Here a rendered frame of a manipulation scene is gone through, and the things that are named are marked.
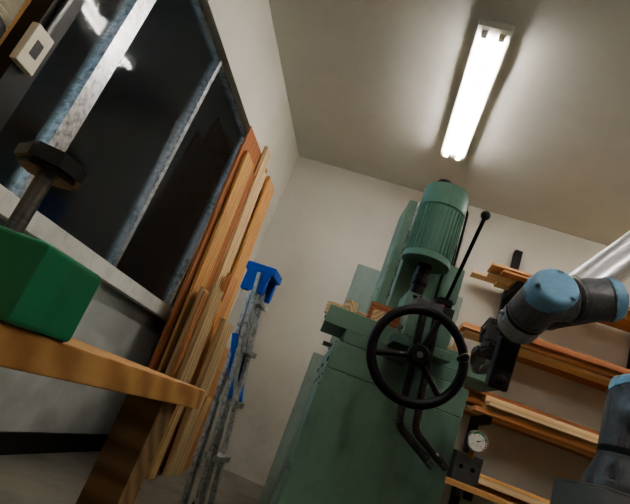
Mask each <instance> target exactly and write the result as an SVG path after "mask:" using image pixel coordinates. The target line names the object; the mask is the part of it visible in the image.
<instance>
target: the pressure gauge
mask: <svg viewBox="0 0 630 504"><path fill-rule="evenodd" d="M464 441H465V445H466V447H467V448H468V449H469V452H468V457H469V458H471V459H473V457H474V453H475V452H476V453H482V452H484V451H485V450H486V449H487V448H488V445H489V441H488V437H487V435H486V434H485V433H484V432H482V431H480V430H471V431H469V432H467V434H466V435H465V439H464ZM477 441H481V442H477Z"/></svg>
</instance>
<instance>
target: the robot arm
mask: <svg viewBox="0 0 630 504"><path fill-rule="evenodd" d="M629 277H630V231H629V232H627V233H626V234H625V235H623V236H622V237H620V238H619V239H618V240H616V241H615V242H613V243H612V244H611V245H609V246H608V247H606V248H605V249H604V250H602V251H601V252H599V253H598V254H597V255H595V256H594V257H592V258H591V259H589V260H588V261H587V262H585V263H584V264H582V265H581V266H580V267H578V268H577V269H575V270H574V271H573V272H571V273H570V274H567V273H565V272H563V271H560V270H558V269H554V268H546V269H542V270H539V271H537V272H536V273H535V274H534V275H532V276H531V277H529V278H528V279H527V281H526V282H525V284H524V285H523V287H522V288H521V289H520V290H519V291H518V292H517V293H516V294H515V296H514V297H513V298H512V299H511V300H510V301H509V302H508V303H507V305H506V306H505V307H504V308H503V309H501V310H500V311H499V314H498V317H497V319H495V318H492V317H489V318H488V319H487V321H486V322H485V323H484V324H483V325H482V326H481V328H480V337H479V342H482V343H481V346H480V345H479V344H478V345H477V346H476V347H474V348H473V349H472V351H471V356H470V367H471V370H472V372H473V373H476V374H479V375H480V374H487V376H486V379H485V385H486V386H488V387H491V388H494V389H497V390H500V391H502V392H507V391H508V387H509V384H510V380H511V377H512V374H513V370H514V367H515V363H516V360H517V356H518V353H519V350H520V346H521V344H529V343H531V342H533V341H534V340H535V339H536V338H537V337H538V336H539V335H540V334H541V333H542V332H544V331H545V330H549V331H552V330H555V329H558V328H564V327H570V326H577V325H583V324H589V323H595V322H609V323H612V322H616V321H620V320H622V319H623V318H624V317H625V316H626V315H627V313H628V310H629V306H630V299H629V294H628V291H627V289H626V287H625V285H624V284H623V283H622V282H623V281H625V280H626V279H627V278H629ZM492 320H493V321H492ZM495 321H497V322H495ZM486 323H487V324H486ZM486 359H487V362H486ZM485 363H486V364H485ZM481 365H483V367H480V366H481ZM581 482H586V483H592V484H597V485H603V486H608V487H611V488H615V489H616V490H619V491H621V492H624V493H627V494H630V374H622V375H617V376H615V377H613V378H612V379H611V380H610V383H609V386H608V390H607V391H606V399H605V405H604V410H603V416H602V422H601V428H600V433H599V439H598V445H597V450H596V455H595V456H594V458H593V459H592V461H591V462H590V464H589V465H588V467H587V469H586V470H585V472H584V473H583V475H582V478H581Z"/></svg>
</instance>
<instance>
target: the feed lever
mask: <svg viewBox="0 0 630 504"><path fill-rule="evenodd" d="M490 217H491V214H490V212H489V211H483V212H482V213H481V218H482V220H481V222H480V224H479V226H478V228H477V231H476V233H475V235H474V237H473V239H472V241H471V243H470V246H469V248H468V250H467V252H466V254H465V256H464V259H463V261H462V263H461V265H460V267H459V269H458V272H457V274H456V276H455V278H454V280H453V282H452V284H451V287H450V289H449V291H448V293H447V295H446V297H445V298H444V297H442V296H440V297H439V298H438V300H437V302H436V304H438V303H439V304H443V305H445V307H447V308H450V309H451V308H452V305H453V301H452V300H450V299H449V298H450V296H451V293H452V291H453V289H454V287H455V285H456V283H457V281H458V278H459V276H460V274H461V272H462V270H463V268H464V266H465V263H466V261H467V259H468V257H469V255H470V253H471V251H472V248H473V246H474V244H475V242H476V240H477V238H478V236H479V233H480V231H481V229H482V227H483V225H484V223H485V221H486V220H488V219H490Z"/></svg>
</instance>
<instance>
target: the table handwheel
mask: <svg viewBox="0 0 630 504"><path fill-rule="evenodd" d="M409 314H420V315H425V316H428V317H431V318H433V319H435V320H436V321H435V323H434V325H433V326H432V328H431V330H430V331H429V333H428V334H427V336H426V337H425V339H424V340H423V342H422V343H421V344H415V345H413V346H411V347H409V348H408V349H407V351H397V350H386V349H378V348H377V343H378V340H379V337H380V335H381V333H382V332H383V330H384V329H385V327H386V326H387V325H388V324H389V323H391V322H392V321H393V320H395V319H397V318H399V317H401V316H404V315H409ZM441 324H442V325H443V326H444V327H445V328H446V329H447V330H448V331H449V332H450V334H451V335H452V337H453V339H454V341H455V343H456V346H457V349H458V355H460V354H462V353H468V348H467V344H466V341H465V339H464V336H463V334H462V333H461V331H460V329H459V328H458V327H457V325H456V324H455V323H454V322H453V321H452V320H451V319H450V318H449V317H448V316H447V315H445V314H444V313H442V312H441V311H439V310H437V309H435V308H432V307H429V306H425V305H418V304H410V305H404V306H400V307H397V308H395V309H392V310H391V311H389V312H387V313H386V314H385V315H383V316H382V317H381V318H380V319H379V320H378V321H377V323H376V324H375V325H374V327H373V329H372V331H371V333H370V335H369V338H368V342H367V347H366V360H367V366H368V370H369V373H370V375H371V377H372V379H373V381H374V383H375V385H376V386H377V387H378V389H379V390H380V391H381V392H382V393H383V394H384V395H385V396H386V397H387V398H388V399H390V400H391V401H393V402H394V403H396V404H398V405H400V406H403V407H406V408H409V409H415V410H427V409H432V408H436V407H439V406H441V405H443V404H445V403H447V402H448V401H450V400H451V399H452V398H453V397H454V396H455V395H456V394H457V393H458V392H459V390H460V389H461V388H462V386H463V384H464V382H465V380H466V377H467V373H468V368H469V361H468V362H459V364H458V370H457V373H456V376H455V378H454V380H453V381H452V383H451V384H450V386H449V387H448V388H447V389H446V390H445V391H443V392H442V393H440V392H439V390H438V388H437V386H436V384H435V382H434V381H433V379H432V376H431V374H430V372H429V370H428V368H427V366H426V364H427V363H428V361H429V359H430V352H429V350H428V348H427V346H428V344H429V343H430V341H431V339H432V337H433V336H434V334H435V333H436V331H437V330H438V328H439V326H440V325H441ZM468 354H469V353H468ZM376 355H388V356H397V357H399V358H398V364H399V365H400V366H401V367H407V366H408V365H407V364H408V363H409V364H410V365H411V366H413V367H420V368H421V370H422V372H423V374H424V375H425V377H426V379H427V381H428V383H429V385H430V387H431V389H432V391H433V393H434V395H435V397H432V398H427V399H413V398H409V397H406V396H404V395H401V394H400V393H398V392H396V391H395V390H394V389H392V388H391V387H390V386H389V385H388V384H387V382H386V381H385V380H384V378H383V377H382V375H381V373H380V371H379V368H378V364H377V359H376Z"/></svg>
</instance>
